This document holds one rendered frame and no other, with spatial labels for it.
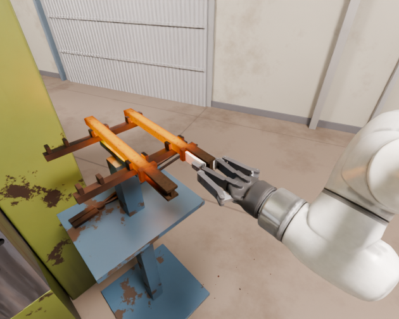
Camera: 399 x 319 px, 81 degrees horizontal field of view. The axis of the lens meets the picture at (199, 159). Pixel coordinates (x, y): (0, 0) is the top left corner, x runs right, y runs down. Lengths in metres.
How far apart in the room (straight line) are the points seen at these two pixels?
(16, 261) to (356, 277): 0.81
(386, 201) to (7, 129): 0.89
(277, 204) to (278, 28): 2.36
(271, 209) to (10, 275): 0.74
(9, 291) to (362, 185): 0.92
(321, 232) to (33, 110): 0.81
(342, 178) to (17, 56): 0.81
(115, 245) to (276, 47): 2.40
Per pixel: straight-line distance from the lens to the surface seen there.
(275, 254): 1.56
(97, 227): 0.83
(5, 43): 0.82
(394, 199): 0.40
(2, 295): 0.95
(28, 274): 0.93
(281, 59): 2.73
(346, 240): 0.42
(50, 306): 1.09
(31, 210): 1.03
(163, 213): 0.80
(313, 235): 0.42
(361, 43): 2.71
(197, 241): 1.54
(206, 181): 0.50
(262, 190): 0.46
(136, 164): 0.57
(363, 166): 0.40
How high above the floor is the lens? 1.29
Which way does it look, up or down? 38 degrees down
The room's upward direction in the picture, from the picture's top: straight up
